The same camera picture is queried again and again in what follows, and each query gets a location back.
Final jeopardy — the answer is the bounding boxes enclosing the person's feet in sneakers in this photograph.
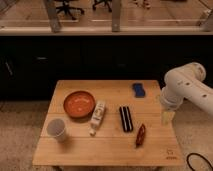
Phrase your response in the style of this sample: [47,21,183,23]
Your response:
[133,0,151,9]

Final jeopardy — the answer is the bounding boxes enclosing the grey metal post middle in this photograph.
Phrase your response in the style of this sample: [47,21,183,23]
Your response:
[112,0,121,32]

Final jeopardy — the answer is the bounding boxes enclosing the orange bowl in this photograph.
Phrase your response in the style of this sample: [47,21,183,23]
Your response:
[63,91,95,118]

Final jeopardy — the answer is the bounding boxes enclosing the red brown snack packet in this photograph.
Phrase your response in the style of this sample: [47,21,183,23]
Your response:
[135,124,146,148]

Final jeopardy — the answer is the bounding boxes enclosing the black floor cable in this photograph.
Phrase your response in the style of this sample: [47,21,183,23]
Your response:
[186,152,213,171]

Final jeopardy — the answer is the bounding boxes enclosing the white plastic bottle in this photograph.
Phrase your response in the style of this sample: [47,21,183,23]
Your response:
[89,101,106,136]

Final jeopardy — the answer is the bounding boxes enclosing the grey metal post left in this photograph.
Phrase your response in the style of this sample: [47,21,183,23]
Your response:
[43,0,61,33]

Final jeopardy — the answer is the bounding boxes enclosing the grey metal post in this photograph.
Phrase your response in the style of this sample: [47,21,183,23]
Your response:
[112,0,121,32]
[43,0,61,33]

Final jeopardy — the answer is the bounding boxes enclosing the black office chair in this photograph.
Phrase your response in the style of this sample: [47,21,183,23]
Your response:
[92,0,113,13]
[55,0,85,20]

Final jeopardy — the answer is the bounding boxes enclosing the white paper cup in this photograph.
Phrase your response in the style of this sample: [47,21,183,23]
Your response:
[46,119,67,142]

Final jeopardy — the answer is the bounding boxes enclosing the black striped whiteboard eraser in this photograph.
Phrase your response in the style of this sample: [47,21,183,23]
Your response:
[119,106,133,132]

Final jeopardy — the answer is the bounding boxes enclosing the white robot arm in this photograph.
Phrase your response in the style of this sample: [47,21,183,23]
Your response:
[159,62,213,125]

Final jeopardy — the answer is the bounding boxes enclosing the black office chair right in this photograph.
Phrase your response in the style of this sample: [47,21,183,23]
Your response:
[92,0,113,13]

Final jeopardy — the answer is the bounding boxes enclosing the blue sponge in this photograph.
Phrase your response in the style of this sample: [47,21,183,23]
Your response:
[132,83,145,98]

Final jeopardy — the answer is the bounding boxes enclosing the black office chair left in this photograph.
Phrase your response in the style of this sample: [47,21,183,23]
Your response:
[55,0,85,20]

